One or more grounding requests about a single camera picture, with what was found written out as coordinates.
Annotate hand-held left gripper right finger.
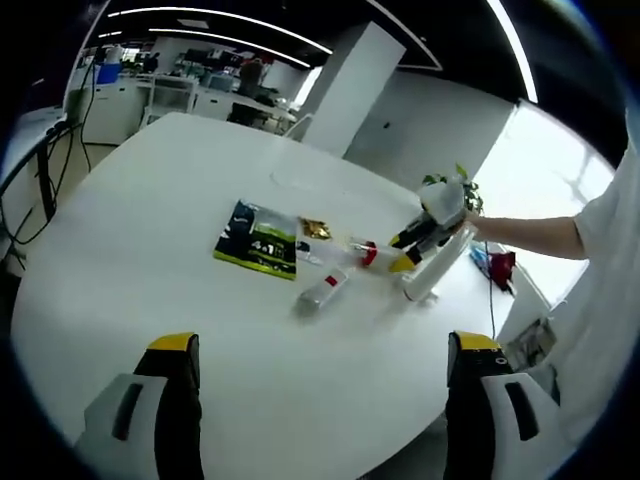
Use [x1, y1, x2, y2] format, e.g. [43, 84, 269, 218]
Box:
[443, 329, 547, 480]

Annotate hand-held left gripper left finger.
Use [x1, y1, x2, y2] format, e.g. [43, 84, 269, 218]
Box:
[82, 332, 204, 480]

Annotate white skincare cream tube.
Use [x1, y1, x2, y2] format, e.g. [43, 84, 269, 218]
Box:
[403, 223, 477, 305]

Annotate small red-label skincare bottle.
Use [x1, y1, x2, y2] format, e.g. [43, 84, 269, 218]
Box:
[291, 266, 352, 322]

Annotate blue storage box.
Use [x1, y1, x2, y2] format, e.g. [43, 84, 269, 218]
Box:
[96, 61, 122, 85]

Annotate green potted plant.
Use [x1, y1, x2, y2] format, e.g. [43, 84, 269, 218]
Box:
[421, 162, 485, 215]

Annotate red cloth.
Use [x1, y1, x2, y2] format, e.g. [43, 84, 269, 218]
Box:
[486, 250, 517, 290]

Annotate gold foil sachet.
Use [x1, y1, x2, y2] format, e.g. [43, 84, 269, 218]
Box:
[297, 214, 335, 242]

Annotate green and black sachet packet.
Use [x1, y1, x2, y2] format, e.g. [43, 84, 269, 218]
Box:
[212, 198, 300, 282]

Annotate person in white shirt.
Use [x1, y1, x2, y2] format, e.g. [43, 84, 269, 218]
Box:
[547, 142, 640, 454]

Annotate ceiling light strip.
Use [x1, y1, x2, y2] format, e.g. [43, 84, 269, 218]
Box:
[106, 6, 335, 55]
[163, 26, 312, 69]

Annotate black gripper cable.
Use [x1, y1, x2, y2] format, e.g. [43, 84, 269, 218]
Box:
[480, 239, 503, 342]

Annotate black hanging cables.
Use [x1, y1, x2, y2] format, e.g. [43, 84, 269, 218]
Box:
[0, 62, 99, 256]

